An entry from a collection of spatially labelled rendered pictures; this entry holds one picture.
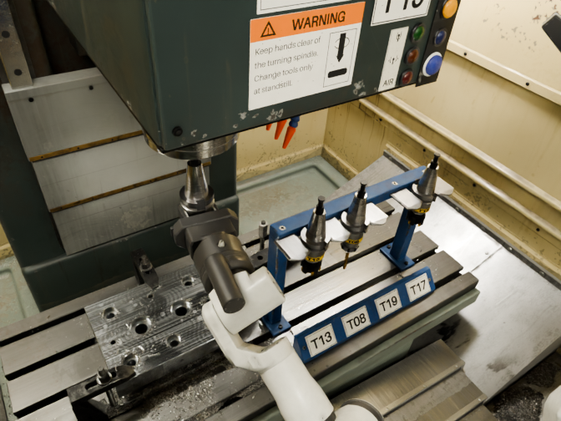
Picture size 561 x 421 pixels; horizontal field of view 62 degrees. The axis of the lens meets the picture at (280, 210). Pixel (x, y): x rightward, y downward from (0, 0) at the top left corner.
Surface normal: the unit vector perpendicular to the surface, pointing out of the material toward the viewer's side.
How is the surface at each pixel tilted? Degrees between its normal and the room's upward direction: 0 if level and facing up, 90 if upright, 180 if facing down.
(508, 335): 24
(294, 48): 90
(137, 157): 90
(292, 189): 0
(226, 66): 90
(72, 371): 0
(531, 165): 90
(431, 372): 7
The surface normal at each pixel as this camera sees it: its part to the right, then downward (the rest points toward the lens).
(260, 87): 0.54, 0.58
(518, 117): -0.84, 0.32
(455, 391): 0.18, -0.78
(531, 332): -0.29, -0.55
